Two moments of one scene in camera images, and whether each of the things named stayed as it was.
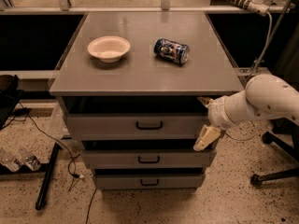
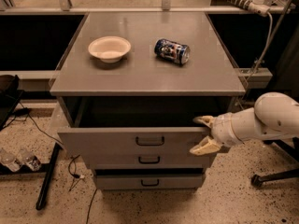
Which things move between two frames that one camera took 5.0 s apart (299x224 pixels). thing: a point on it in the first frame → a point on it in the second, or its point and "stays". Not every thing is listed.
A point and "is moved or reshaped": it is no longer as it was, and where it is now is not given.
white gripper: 217,113 → 222,131
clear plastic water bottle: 8,159 stays
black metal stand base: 45,169 stays
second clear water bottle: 29,160 stays
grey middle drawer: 149,159 stays
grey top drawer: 135,126 is moved or reshaped
